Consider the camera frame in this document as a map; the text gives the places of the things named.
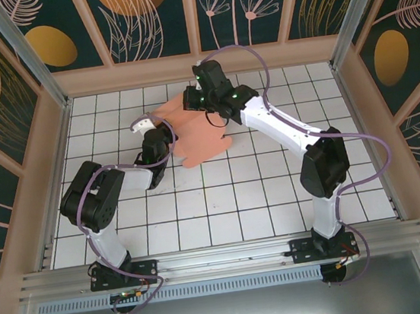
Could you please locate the pink paper box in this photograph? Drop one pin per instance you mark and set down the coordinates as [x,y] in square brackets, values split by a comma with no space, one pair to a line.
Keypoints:
[200,143]

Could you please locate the aluminium mounting rail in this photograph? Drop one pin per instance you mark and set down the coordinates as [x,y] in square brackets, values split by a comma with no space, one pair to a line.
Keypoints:
[222,259]

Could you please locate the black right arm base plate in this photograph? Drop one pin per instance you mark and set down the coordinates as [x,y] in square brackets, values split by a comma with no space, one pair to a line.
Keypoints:
[300,251]

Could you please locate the aluminium frame post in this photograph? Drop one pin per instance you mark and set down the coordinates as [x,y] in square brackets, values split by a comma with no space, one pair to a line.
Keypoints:
[29,53]
[357,12]

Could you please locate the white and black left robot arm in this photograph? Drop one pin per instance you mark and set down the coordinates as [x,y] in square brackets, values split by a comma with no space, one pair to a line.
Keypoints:
[108,246]

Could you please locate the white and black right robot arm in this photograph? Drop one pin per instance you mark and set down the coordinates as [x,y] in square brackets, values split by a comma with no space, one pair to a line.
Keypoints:
[324,215]

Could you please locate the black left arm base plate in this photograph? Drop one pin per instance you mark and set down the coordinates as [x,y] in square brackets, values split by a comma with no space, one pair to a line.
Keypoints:
[147,270]

